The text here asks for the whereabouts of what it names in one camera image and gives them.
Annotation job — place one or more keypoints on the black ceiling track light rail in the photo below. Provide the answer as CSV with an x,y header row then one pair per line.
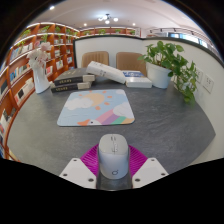
x,y
173,30

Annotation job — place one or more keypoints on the tan upholstered chair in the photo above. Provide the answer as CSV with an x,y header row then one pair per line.
x,y
95,58
128,61

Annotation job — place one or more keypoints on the orange wooden bookshelf unit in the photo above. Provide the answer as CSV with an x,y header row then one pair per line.
x,y
20,73

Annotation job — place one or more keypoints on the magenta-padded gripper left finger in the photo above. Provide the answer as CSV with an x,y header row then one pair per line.
x,y
77,170

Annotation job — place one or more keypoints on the white computer mouse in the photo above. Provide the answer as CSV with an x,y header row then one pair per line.
x,y
113,160

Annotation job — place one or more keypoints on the pastel cloud print mouse pad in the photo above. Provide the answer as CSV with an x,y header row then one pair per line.
x,y
93,106

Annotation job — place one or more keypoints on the white vase with pink flowers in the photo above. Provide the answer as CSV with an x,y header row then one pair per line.
x,y
40,78

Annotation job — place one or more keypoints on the white wall socket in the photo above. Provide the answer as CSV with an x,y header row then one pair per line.
x,y
208,83
199,76

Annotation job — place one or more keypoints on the window with curtains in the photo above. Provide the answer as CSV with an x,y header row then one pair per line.
x,y
186,37

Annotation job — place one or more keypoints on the green plant in white pot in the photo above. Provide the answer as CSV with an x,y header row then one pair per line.
x,y
160,71

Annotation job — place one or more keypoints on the thin dark hardcover book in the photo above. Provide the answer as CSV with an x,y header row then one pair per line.
x,y
68,87

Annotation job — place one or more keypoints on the ceiling lamp with round bulbs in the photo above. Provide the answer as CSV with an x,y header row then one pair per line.
x,y
107,18

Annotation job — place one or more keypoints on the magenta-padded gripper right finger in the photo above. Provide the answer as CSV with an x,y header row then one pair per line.
x,y
151,170

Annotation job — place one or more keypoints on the blue and white book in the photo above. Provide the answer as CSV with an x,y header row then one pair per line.
x,y
136,79

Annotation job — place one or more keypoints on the thick white book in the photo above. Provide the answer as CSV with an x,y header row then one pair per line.
x,y
105,71

